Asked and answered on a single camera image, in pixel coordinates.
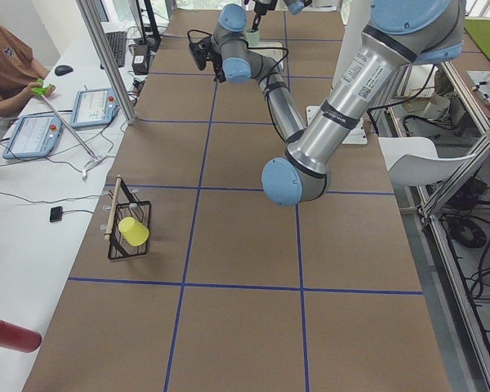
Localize right teach pendant tablet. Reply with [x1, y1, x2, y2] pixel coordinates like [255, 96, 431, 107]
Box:
[70, 88, 119, 129]

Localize black keyboard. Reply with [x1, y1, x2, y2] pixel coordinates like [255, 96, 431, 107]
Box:
[105, 31, 127, 68]

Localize black computer mouse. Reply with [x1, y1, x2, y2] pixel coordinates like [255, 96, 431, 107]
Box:
[54, 65, 74, 76]

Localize left teach pendant tablet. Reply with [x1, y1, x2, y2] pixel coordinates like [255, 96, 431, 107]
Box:
[2, 114, 62, 159]

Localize yellow plastic cup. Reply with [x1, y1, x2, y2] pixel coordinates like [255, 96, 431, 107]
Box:
[118, 216, 149, 247]

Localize person in brown shirt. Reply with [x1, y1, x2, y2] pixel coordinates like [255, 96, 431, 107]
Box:
[0, 25, 49, 118]

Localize green handled reacher stick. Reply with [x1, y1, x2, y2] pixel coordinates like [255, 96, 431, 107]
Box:
[32, 78, 103, 163]

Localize teach pendant tablet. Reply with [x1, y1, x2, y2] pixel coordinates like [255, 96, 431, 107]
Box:
[2, 114, 62, 159]
[70, 88, 119, 129]

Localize white plastic chair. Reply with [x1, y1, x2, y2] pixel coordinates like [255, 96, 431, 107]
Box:
[378, 136, 476, 186]

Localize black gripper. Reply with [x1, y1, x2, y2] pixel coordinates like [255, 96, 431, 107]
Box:
[211, 51, 226, 83]
[254, 0, 278, 15]

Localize aluminium frame post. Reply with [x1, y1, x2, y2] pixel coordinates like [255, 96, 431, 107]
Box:
[76, 0, 137, 125]

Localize black wire cup rack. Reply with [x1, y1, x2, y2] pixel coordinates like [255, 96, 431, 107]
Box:
[100, 176, 152, 261]

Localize small black puck device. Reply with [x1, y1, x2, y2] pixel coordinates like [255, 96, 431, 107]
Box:
[49, 206, 64, 223]

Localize red cylinder bottle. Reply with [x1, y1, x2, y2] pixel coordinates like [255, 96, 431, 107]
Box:
[0, 319, 42, 353]

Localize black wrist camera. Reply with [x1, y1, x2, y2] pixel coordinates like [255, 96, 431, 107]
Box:
[189, 36, 212, 71]

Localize wooden rack dowel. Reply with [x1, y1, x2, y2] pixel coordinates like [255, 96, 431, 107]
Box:
[104, 175, 123, 241]

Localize green plastic cup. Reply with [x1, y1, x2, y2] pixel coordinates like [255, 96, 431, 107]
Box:
[245, 29, 260, 47]

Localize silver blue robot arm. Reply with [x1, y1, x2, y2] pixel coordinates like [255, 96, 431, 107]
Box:
[253, 0, 312, 16]
[211, 1, 466, 206]

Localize white plastic tray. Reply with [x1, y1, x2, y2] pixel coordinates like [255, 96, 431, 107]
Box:
[249, 41, 288, 72]

